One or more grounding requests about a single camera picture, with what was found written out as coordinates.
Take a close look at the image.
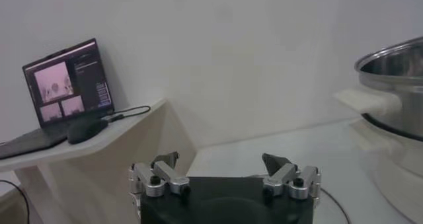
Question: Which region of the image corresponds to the black laptop cable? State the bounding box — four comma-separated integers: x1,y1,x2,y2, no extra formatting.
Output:
104,105,152,123

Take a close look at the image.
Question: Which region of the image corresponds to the white electric cooker base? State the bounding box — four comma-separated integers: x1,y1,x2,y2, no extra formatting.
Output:
350,119,423,224

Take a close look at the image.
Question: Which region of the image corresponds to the white side table with mouse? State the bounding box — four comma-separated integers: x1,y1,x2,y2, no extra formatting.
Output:
0,98,198,224

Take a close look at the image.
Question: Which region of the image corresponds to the black floor cable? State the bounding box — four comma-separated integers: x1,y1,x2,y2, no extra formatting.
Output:
0,180,30,224

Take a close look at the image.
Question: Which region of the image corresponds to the black computer mouse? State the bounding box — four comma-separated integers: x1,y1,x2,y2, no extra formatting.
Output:
67,118,110,145

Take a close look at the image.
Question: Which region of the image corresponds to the black laptop with dark screen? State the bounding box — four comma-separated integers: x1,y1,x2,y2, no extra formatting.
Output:
0,38,115,161

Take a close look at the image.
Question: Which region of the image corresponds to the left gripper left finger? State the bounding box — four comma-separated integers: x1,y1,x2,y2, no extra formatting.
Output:
130,151,192,199

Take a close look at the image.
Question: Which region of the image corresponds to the stainless steel steamer basket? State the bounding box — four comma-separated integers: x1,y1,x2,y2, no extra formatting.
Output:
333,36,423,143

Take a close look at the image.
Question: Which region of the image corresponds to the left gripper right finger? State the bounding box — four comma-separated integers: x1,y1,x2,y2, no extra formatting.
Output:
262,152,322,201

